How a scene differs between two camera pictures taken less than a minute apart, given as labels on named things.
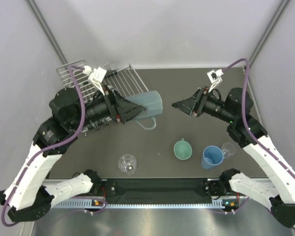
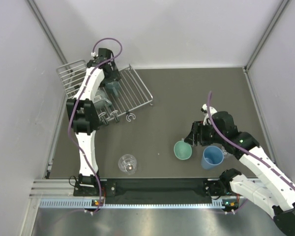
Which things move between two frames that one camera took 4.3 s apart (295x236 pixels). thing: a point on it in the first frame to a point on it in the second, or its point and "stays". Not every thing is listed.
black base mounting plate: [163, 190] stays
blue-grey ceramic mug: [152, 101] to [114, 86]
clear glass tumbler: [127, 163] stays
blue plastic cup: [212, 156] stays
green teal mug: [182, 149] stays
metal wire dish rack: [123, 81] stays
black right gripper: [199, 98] to [197, 127]
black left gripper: [121, 108] to [114, 75]
